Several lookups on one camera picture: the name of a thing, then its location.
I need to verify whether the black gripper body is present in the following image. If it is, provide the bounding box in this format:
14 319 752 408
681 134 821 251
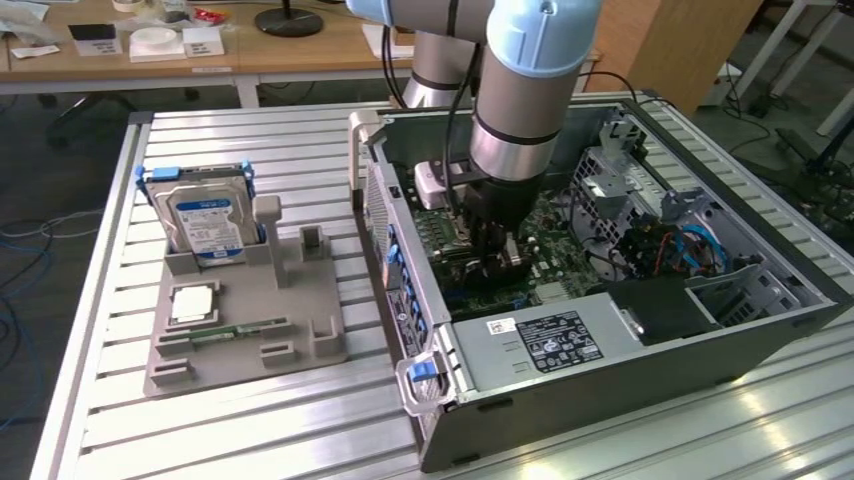
461 174 543 236

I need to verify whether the graphics card with metal bracket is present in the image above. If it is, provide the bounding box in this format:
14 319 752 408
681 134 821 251
433 249 535 301

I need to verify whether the CPU socket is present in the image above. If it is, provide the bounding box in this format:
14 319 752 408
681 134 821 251
450 209 477 249

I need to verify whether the green motherboard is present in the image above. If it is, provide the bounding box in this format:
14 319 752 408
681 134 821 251
399 172 615 324

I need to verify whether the perforated silver drive cage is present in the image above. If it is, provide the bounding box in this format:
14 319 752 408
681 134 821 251
570 144 669 251

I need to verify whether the grey power supply unit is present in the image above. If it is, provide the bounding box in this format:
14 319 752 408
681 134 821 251
450 292 646 394

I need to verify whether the black fan shroud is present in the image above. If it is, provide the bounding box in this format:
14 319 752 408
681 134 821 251
603 277 722 347

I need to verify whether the open dark PC case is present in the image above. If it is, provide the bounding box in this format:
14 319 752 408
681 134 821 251
347 89 854 475

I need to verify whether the silver disk bay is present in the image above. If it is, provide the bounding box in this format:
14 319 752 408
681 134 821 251
684 262 802 329

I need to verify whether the white paper stack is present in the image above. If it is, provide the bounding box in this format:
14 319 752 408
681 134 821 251
362 22 419 61

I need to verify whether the wooden cabinet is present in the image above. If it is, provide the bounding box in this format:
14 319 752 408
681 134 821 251
579 0 766 114

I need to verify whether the green RAM stick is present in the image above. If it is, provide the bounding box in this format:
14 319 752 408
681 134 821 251
190 323 273 344

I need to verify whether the grey parts rack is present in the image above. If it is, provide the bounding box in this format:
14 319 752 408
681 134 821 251
143 196 353 400

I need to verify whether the silver CPU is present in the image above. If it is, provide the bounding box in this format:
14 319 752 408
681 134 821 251
170 287 217 322

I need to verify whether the black round lamp base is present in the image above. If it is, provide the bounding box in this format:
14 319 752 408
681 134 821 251
254 0 327 39

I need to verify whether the black equipment stand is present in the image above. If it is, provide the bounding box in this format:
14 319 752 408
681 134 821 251
773 99 854 226

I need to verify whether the white labelled box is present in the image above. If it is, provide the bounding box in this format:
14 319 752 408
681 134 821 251
180 25 226 59

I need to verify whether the black chair base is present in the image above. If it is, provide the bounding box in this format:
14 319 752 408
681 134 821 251
36 87 202 149

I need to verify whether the white box with black top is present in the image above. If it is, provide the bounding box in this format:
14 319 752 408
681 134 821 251
68 23 126 57

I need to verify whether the wooden desk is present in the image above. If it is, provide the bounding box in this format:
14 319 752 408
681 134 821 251
0 0 602 96

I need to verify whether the clear plastic bag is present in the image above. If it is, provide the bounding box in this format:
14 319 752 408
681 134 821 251
0 0 56 46

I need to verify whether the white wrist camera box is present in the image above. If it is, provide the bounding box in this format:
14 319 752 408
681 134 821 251
411 160 482 211

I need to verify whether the blue wire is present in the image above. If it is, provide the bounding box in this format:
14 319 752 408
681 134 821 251
672 224 729 276

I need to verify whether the black cable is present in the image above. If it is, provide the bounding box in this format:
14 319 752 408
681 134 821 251
577 73 676 106

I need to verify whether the hard disk with blue bracket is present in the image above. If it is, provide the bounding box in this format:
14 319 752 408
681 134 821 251
132 160 259 266

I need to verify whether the white desk frame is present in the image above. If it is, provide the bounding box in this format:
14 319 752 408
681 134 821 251
732 0 854 136

